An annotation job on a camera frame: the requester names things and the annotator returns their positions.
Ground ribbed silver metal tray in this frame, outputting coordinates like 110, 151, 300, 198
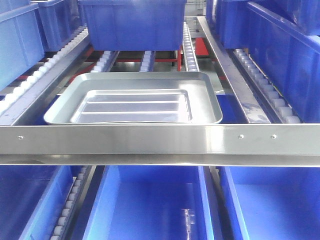
70, 88, 193, 124

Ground large plain silver tray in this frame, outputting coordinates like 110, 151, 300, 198
44, 71, 223, 125

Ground blue bin behind tray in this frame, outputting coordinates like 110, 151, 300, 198
78, 0, 186, 51

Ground middle white roller track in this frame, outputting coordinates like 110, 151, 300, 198
139, 50, 156, 72

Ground right white roller track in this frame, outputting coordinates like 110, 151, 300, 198
182, 22, 200, 72

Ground left white roller track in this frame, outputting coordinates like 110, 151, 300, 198
90, 50, 120, 73

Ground blue bin bottom centre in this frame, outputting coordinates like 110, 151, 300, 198
83, 165, 217, 240

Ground right steel lane divider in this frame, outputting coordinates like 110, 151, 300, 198
197, 16, 270, 124

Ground steel lane divider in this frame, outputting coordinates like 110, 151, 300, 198
197, 16, 270, 124
0, 28, 91, 126

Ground far-right white roller track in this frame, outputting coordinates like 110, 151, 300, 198
233, 48, 301, 124

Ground blue bin lower right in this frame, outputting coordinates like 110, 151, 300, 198
219, 166, 320, 240

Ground large blue bin right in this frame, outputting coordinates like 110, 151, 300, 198
246, 1, 320, 123

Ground large blue bin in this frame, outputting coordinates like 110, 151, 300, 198
0, 0, 44, 90
246, 1, 320, 123

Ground blue bin lower left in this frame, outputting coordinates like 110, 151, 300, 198
0, 165, 73, 240

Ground left steel lane divider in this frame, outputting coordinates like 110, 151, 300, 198
0, 28, 91, 126

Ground large blue bin left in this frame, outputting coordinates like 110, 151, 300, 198
0, 0, 44, 90

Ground red metal floor frame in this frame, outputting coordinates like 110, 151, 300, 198
85, 37, 211, 72

